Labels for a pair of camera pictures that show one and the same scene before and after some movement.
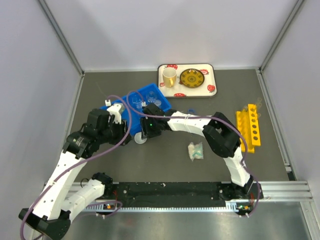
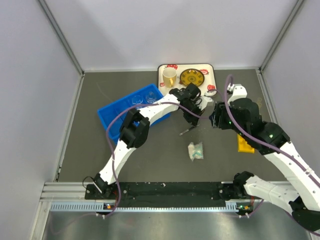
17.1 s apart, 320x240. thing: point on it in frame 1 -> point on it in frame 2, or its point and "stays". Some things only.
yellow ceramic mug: x=169 y=75 stays
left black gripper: x=123 y=130 -> x=193 y=118
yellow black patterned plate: x=192 y=78 stays
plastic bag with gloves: x=196 y=151 stays
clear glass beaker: x=151 y=97 stays
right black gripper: x=146 y=132 -> x=217 y=117
